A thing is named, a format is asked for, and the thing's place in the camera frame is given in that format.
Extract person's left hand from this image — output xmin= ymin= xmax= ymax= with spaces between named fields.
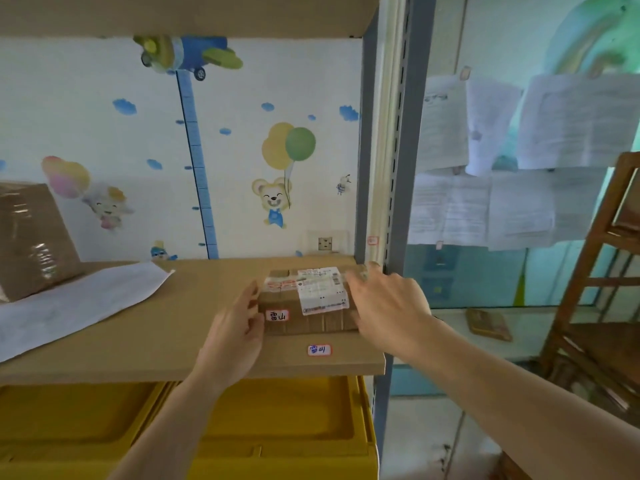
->
xmin=192 ymin=280 xmax=266 ymax=395

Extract person's right hand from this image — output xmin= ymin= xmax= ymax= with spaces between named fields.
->
xmin=343 ymin=261 xmax=433 ymax=357

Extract cardboard box white label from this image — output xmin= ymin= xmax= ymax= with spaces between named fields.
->
xmin=257 ymin=264 xmax=369 ymax=337

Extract tall taped cardboard box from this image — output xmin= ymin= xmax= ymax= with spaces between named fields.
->
xmin=0 ymin=182 xmax=83 ymax=303

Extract person's right forearm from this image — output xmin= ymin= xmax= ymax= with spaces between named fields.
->
xmin=395 ymin=317 xmax=640 ymax=480

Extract person's left forearm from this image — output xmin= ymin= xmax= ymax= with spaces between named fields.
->
xmin=107 ymin=372 xmax=223 ymax=480

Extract grey metal shelf wooden boards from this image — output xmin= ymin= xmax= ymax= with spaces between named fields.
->
xmin=0 ymin=0 xmax=439 ymax=480

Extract brown wooden shelf rack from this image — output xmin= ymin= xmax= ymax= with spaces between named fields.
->
xmin=537 ymin=151 xmax=640 ymax=411

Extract white paper envelope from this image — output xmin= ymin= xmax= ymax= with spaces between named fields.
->
xmin=0 ymin=261 xmax=176 ymax=364

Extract bear with balloons sticker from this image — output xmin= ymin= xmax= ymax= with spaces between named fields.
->
xmin=251 ymin=122 xmax=317 ymax=229

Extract airplane height chart sticker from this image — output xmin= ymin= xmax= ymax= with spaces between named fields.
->
xmin=132 ymin=34 xmax=245 ymax=261

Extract pink balloon bunny sticker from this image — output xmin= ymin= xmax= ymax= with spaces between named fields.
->
xmin=41 ymin=155 xmax=135 ymax=231

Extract white wall outlet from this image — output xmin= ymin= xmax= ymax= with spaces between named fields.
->
xmin=305 ymin=229 xmax=350 ymax=255

